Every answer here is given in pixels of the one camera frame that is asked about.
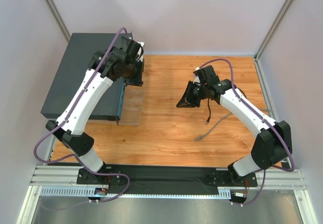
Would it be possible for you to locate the black cable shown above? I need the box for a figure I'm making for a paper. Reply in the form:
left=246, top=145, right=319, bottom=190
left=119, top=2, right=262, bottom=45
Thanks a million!
left=205, top=87, right=248, bottom=126

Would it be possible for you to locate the grey ethernet cable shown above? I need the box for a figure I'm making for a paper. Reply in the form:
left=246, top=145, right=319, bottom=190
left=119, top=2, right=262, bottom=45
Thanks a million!
left=194, top=109, right=275, bottom=142

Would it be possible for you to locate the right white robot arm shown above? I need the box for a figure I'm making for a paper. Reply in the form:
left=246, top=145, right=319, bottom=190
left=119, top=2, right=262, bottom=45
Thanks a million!
left=176, top=66, right=292, bottom=178

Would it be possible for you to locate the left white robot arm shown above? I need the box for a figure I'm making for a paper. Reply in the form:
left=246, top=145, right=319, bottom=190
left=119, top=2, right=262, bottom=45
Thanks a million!
left=45, top=36, right=144, bottom=173

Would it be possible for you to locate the clear acrylic riser plate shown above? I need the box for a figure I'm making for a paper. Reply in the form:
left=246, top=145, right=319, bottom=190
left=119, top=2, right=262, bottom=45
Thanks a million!
left=88, top=86, right=144, bottom=126

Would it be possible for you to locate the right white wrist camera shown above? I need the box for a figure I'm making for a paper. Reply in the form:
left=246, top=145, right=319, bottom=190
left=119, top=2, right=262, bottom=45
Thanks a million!
left=193, top=67, right=200, bottom=85

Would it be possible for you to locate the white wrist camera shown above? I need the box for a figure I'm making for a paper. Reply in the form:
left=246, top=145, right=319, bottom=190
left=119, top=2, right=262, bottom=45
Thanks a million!
left=193, top=67, right=200, bottom=85
left=135, top=42, right=145, bottom=61

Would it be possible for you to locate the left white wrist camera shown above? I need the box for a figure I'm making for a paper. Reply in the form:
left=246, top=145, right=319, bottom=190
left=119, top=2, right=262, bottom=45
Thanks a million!
left=135, top=42, right=145, bottom=61

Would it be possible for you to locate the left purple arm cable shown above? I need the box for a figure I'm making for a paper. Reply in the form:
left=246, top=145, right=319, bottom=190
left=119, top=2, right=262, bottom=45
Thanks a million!
left=33, top=26, right=131, bottom=202

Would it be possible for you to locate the dark blue network switch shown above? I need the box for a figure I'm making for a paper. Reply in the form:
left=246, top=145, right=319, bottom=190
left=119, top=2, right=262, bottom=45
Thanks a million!
left=41, top=33, right=126, bottom=122

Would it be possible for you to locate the grey slotted cable duct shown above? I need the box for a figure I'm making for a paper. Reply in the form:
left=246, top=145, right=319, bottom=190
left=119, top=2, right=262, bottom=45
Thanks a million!
left=40, top=186, right=247, bottom=199

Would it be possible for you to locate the aluminium rail frame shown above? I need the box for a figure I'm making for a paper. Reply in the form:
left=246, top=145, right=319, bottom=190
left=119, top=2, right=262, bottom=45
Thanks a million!
left=18, top=55, right=316, bottom=223

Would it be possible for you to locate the left aluminium corner post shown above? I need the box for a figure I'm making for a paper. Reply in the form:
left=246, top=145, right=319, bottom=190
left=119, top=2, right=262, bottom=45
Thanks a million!
left=44, top=0, right=71, bottom=42

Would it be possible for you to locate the aluminium corner post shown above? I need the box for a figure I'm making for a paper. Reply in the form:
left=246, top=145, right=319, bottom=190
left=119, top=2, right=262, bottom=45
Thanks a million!
left=254, top=0, right=294, bottom=61
left=44, top=0, right=71, bottom=42

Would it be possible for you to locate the right aluminium corner post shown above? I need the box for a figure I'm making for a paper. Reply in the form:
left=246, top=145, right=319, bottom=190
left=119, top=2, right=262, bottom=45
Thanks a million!
left=254, top=0, right=294, bottom=61

